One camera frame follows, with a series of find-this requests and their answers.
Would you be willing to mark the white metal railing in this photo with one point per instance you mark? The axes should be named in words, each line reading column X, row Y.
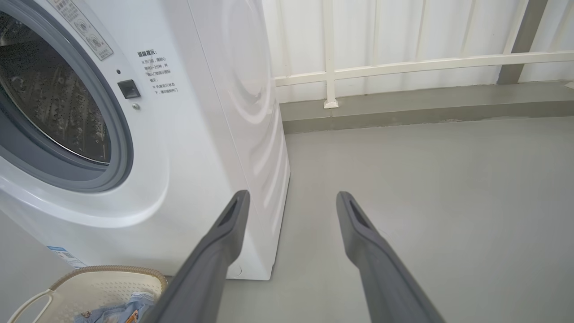
column 403, row 67

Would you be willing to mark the grey pillar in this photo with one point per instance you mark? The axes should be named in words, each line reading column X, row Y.
column 522, row 40

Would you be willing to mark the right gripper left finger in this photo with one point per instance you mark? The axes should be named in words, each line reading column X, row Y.
column 210, row 269

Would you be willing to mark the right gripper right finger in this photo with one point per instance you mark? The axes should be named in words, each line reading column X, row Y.
column 381, row 273

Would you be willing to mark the white front-load washing machine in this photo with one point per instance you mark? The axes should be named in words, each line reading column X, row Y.
column 188, row 157

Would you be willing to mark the cream perforated laundry basket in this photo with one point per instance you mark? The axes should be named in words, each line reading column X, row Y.
column 89, row 287

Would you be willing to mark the blue bear print garment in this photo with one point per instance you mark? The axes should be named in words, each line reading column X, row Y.
column 116, row 312

